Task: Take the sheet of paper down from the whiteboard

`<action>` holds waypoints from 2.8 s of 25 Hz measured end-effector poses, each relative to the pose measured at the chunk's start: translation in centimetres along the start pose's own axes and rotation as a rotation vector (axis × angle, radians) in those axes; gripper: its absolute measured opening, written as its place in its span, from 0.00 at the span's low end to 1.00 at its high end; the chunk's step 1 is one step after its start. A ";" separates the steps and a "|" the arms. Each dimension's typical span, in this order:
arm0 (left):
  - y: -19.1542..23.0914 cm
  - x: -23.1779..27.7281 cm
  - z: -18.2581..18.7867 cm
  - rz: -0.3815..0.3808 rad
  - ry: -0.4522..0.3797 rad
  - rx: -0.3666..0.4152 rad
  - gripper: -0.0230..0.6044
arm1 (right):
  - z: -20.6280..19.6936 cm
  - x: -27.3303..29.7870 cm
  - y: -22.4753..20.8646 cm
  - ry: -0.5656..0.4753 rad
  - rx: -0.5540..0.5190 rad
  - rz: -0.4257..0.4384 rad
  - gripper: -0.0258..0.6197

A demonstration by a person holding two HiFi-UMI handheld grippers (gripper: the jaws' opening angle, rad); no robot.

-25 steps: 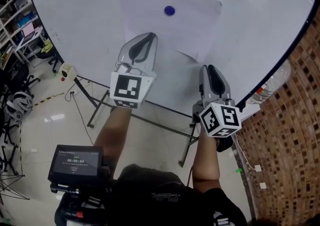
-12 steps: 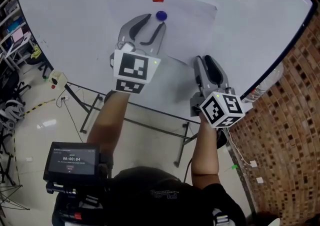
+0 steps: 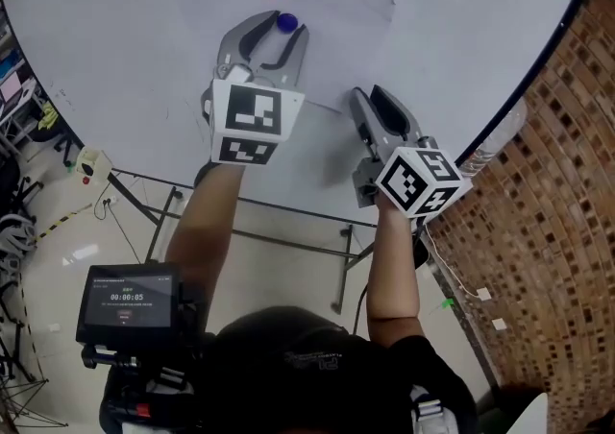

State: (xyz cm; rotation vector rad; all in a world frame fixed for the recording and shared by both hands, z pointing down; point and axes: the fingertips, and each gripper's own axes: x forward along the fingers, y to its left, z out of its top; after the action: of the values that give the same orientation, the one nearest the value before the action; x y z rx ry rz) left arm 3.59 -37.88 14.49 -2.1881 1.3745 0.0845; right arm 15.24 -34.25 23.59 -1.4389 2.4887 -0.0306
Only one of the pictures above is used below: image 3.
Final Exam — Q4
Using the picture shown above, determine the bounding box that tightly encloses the round blue magnet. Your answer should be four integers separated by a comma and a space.
276, 12, 300, 35

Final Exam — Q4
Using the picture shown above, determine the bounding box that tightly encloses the grey backpack strap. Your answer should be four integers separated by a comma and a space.
409, 383, 462, 434

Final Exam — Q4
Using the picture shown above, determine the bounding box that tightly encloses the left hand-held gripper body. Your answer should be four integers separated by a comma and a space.
200, 60, 307, 167

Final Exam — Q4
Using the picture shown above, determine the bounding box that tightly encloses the yellow-black floor tape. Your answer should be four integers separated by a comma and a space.
35, 203, 93, 242

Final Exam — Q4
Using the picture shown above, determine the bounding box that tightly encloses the person's right forearm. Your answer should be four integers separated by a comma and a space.
366, 190, 425, 348

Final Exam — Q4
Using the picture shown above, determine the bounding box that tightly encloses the white box with red button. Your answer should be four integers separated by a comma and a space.
75, 145, 114, 186

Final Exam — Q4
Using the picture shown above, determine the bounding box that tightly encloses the clear plastic water bottle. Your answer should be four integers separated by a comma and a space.
457, 97, 529, 179

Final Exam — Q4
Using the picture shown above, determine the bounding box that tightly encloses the black chest-mounted tablet screen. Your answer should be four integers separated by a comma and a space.
75, 262, 183, 345

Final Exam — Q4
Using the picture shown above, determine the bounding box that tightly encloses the black floor cable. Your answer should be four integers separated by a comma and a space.
93, 181, 143, 264

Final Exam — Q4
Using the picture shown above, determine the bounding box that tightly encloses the white sheet of paper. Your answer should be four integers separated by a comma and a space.
178, 0, 398, 114

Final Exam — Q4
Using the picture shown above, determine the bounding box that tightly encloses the person's left forearm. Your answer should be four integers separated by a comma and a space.
164, 161, 247, 333

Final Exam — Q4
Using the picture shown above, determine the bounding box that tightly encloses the black chest camera rig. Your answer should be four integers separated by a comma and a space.
80, 287, 209, 434

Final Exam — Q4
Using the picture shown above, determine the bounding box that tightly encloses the yellow-green safety vest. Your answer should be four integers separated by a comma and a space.
37, 101, 61, 132

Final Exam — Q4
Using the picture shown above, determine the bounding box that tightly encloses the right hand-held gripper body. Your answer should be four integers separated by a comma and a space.
351, 134, 475, 221

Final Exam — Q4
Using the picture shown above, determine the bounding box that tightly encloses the large white whiteboard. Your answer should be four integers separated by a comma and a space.
1, 0, 590, 228

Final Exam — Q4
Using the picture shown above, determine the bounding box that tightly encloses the black tripod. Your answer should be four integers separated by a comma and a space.
0, 277, 69, 429

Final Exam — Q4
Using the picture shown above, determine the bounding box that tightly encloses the thin white cable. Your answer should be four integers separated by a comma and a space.
424, 224, 481, 300

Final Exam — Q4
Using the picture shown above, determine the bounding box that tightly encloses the black office chair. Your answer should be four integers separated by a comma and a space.
0, 153, 45, 227

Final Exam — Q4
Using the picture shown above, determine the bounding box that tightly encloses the black whiteboard stand frame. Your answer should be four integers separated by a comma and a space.
106, 169, 378, 316

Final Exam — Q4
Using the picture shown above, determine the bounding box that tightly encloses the person's black shirt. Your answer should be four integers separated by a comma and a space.
191, 304, 478, 434

